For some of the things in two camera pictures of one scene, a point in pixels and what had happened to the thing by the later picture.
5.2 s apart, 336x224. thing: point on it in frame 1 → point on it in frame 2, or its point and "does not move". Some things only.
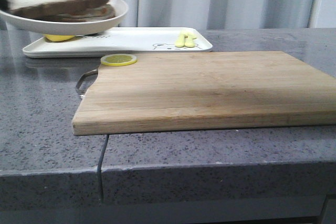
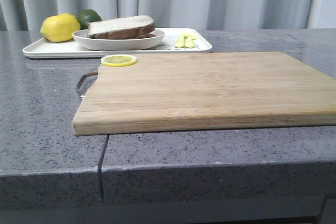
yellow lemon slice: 118,60 does not move
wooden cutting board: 171,92 does not move
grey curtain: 214,0 does not move
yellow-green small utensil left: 180,42 does not move
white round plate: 66,29 → 81,37
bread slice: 99,12 → 146,36
